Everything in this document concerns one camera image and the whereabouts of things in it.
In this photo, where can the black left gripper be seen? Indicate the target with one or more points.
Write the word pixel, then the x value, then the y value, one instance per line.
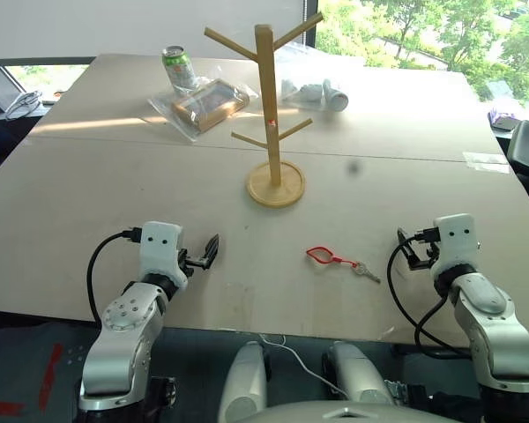
pixel 188 261

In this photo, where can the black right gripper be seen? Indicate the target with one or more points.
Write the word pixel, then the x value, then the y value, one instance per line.
pixel 425 257

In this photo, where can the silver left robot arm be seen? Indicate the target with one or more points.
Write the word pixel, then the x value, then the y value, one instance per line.
pixel 121 328

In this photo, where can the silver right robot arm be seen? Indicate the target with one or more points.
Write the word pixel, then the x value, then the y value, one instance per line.
pixel 493 326

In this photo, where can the silver key with red carabiner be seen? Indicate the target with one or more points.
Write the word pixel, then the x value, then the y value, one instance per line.
pixel 324 260

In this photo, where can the clear tape strip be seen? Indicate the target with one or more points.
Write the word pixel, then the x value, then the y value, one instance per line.
pixel 485 162

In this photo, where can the silver left robot leg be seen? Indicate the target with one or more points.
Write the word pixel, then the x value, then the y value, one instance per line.
pixel 244 379

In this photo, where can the silver robot leg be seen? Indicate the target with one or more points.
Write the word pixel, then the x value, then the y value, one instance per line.
pixel 357 374
pixel 244 379

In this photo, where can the wooden branch rack stand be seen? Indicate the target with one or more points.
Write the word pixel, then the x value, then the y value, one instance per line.
pixel 270 132

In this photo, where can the wooden box in plastic bag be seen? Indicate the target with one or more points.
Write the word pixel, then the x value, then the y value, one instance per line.
pixel 178 121

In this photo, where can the silver right robot leg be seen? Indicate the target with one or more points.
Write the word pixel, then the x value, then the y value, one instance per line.
pixel 357 374

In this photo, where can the purple object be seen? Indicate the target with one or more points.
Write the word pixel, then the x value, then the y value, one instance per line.
pixel 500 119

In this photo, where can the grey robot torso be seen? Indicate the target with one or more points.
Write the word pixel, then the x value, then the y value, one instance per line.
pixel 348 414

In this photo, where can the white bagged object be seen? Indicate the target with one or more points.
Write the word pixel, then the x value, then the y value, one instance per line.
pixel 302 92

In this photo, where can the green soda can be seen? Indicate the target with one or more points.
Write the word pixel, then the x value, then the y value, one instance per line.
pixel 180 70

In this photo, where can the red floor tape strip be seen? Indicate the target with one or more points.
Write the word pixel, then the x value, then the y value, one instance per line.
pixel 50 376
pixel 2 406

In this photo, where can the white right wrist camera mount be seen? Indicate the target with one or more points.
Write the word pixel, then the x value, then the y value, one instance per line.
pixel 456 240

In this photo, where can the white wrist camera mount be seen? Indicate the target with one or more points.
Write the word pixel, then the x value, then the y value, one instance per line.
pixel 159 249
pixel 456 240

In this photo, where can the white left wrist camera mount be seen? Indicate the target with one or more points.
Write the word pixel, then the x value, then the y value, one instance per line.
pixel 159 249

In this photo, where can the wooden picture frame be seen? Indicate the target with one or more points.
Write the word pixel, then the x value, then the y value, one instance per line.
pixel 209 106

